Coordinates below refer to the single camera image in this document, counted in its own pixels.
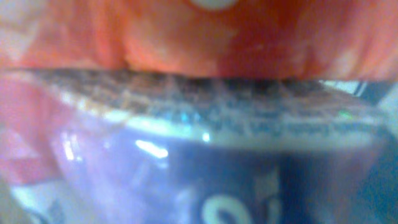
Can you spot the Kleenex tissue multipack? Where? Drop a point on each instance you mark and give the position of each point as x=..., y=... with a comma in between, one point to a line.
x=197, y=111

